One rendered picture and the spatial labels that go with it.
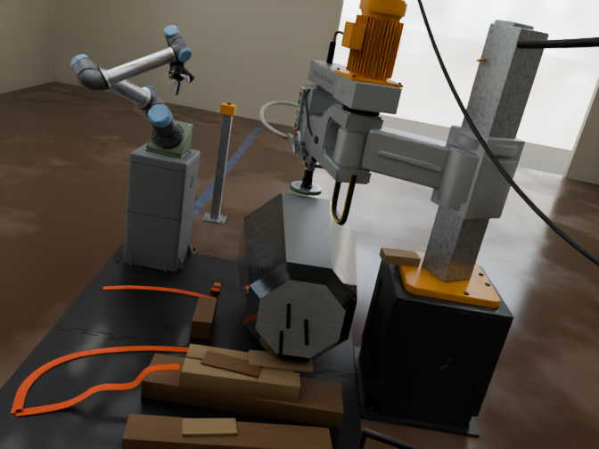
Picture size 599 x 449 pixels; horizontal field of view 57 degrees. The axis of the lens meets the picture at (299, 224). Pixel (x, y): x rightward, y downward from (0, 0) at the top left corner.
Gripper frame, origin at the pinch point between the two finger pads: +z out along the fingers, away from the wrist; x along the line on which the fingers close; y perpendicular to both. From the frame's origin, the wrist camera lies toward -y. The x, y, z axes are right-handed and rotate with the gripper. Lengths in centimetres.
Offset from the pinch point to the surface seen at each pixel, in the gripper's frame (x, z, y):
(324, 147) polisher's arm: 59, 60, -52
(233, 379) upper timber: 5, 179, -10
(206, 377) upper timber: -2, 175, 1
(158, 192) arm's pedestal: -70, 34, -20
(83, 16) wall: -466, -529, -135
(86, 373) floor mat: -57, 161, 37
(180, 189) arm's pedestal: -57, 35, -29
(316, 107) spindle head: 51, 23, -62
